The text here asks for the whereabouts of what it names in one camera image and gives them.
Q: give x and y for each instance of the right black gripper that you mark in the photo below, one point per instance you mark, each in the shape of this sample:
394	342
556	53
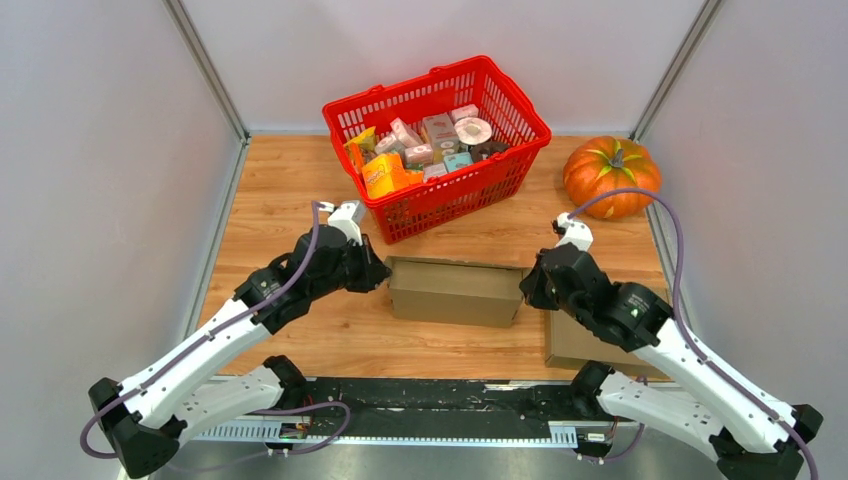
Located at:
529	288

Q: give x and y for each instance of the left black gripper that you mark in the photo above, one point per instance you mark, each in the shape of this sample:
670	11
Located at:
374	271

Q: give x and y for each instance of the brown cardboard box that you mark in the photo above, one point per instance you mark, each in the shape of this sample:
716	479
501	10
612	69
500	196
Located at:
569	345

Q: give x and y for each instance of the brown cardboard sheet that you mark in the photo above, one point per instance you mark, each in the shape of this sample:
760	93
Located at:
454	292

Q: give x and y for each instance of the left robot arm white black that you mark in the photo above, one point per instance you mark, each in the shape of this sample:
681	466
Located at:
145	419

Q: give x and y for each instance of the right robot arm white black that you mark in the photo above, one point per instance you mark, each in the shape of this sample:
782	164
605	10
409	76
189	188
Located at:
746	432

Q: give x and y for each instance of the orange snack box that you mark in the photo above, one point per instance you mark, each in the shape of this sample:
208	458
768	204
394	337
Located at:
385	174

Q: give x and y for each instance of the teal small box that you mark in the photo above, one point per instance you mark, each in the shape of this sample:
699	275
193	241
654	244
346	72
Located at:
457	161

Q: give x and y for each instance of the red plastic shopping basket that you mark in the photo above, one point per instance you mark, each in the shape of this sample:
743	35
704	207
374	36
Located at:
448	108

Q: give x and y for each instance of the yellow snack packet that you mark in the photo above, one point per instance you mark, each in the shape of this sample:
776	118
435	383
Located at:
361	148

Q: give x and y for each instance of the orange pumpkin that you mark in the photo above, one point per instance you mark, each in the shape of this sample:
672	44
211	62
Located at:
607	163

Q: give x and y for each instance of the dark brown round item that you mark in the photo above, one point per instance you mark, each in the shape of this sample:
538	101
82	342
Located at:
487	149

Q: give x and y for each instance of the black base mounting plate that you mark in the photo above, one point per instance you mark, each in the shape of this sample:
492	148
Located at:
444	406

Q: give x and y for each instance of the pink white round roll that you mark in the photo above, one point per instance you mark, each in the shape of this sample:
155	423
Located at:
473	131

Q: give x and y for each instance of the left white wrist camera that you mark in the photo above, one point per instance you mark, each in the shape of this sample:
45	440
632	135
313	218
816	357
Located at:
346	217

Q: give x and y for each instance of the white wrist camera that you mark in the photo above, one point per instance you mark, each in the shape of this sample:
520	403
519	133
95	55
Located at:
572	231
346	217

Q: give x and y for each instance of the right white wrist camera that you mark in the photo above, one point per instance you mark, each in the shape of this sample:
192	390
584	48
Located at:
572	231

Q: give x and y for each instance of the white slotted cable duct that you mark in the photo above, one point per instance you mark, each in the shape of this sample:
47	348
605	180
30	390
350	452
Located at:
277	431

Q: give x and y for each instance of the right aluminium frame post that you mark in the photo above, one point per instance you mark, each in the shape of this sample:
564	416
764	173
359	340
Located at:
688	46

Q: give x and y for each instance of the aluminium frame post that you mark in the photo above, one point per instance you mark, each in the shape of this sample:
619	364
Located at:
688	46
191	37

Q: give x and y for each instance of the left aluminium frame post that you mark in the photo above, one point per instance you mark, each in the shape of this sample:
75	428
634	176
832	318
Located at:
191	37

